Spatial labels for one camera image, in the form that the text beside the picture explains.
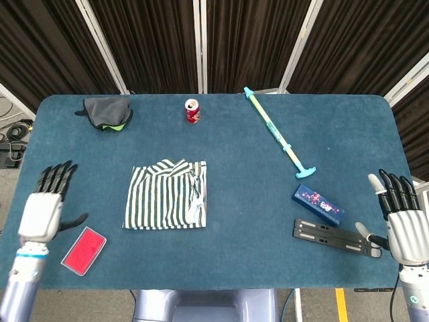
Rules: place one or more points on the grey cloth with green lining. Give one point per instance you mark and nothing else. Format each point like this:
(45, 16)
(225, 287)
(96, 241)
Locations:
(104, 110)

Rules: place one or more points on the teal yellow toy stick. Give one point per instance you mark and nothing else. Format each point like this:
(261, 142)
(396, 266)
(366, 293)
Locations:
(273, 129)

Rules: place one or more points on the green white striped T-shirt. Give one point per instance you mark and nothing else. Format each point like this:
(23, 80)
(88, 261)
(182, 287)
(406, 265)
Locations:
(164, 198)

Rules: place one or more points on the dark blue printed box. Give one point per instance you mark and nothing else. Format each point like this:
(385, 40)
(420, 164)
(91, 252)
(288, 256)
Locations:
(315, 201)

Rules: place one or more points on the black floor power box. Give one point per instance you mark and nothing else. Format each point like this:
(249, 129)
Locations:
(11, 156)

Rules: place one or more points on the white framed dark partition panel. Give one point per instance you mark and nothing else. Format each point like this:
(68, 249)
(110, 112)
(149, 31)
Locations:
(362, 43)
(16, 99)
(50, 40)
(415, 134)
(254, 43)
(151, 43)

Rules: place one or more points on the red soda can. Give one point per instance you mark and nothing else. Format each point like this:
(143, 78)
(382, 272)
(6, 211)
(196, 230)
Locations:
(193, 114)

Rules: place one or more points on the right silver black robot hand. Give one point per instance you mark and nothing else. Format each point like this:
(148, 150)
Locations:
(407, 231)

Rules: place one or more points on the white table leg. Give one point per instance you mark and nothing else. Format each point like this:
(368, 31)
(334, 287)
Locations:
(298, 305)

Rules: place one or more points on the white metal rack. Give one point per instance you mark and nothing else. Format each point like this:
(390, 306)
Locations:
(422, 196)

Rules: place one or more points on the black folding stand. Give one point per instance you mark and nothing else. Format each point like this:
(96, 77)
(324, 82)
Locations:
(328, 236)

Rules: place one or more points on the red rectangular card case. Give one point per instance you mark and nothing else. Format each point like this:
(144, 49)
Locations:
(83, 250)

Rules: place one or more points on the grey robot torso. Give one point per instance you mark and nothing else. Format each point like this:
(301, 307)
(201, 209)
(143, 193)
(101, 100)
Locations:
(204, 305)

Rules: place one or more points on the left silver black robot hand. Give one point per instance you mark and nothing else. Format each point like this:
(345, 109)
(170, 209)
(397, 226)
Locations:
(42, 214)

